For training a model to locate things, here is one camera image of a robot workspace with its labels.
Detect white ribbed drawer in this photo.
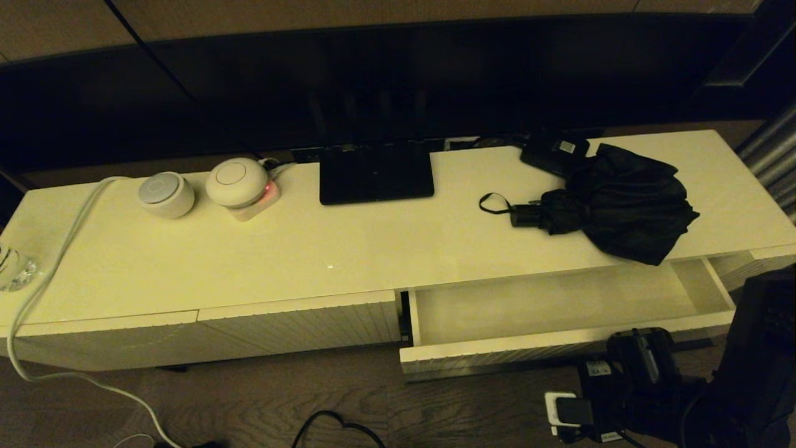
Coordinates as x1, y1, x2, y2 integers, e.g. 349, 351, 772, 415
399, 258, 738, 382

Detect black folding umbrella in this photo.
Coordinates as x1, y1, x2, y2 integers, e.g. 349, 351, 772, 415
478, 144, 700, 266

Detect white TV cabinet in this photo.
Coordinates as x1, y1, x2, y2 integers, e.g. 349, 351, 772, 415
0, 129, 796, 374

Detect narrow white ribbed door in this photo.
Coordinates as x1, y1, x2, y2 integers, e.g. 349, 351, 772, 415
709, 245, 796, 293

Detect black set-top box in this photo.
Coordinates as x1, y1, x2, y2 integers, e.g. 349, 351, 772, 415
519, 134, 590, 180

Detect grey curtain folds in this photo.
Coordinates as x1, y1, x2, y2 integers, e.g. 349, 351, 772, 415
734, 103, 796, 226

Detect white ribbed cabinet door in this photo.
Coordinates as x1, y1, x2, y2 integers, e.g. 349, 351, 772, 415
198, 290, 402, 360

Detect white power strip red light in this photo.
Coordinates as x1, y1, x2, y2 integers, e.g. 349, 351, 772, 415
227, 177, 282, 223

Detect black flat television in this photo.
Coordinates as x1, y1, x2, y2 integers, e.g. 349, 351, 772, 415
0, 12, 796, 172

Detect white domed round device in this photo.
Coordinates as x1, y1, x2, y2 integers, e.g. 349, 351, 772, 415
205, 157, 270, 209

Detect white round speaker grey top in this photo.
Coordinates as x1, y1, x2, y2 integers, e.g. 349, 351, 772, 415
137, 172, 196, 219

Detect white plain cabinet panel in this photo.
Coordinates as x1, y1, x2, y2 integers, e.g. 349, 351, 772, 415
0, 311, 200, 373

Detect clear glass object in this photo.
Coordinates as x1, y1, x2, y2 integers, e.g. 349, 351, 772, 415
0, 244, 39, 292

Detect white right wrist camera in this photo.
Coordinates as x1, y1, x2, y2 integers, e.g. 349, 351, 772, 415
544, 390, 596, 437

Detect black floor cable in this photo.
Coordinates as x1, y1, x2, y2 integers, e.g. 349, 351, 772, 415
292, 411, 386, 448

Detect tangled black cables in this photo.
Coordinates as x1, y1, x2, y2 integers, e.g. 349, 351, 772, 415
443, 134, 528, 152

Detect black television base plate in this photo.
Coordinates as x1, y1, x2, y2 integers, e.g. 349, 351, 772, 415
319, 142, 435, 207

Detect white power cable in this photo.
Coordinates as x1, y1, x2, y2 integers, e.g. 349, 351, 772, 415
7, 177, 181, 448

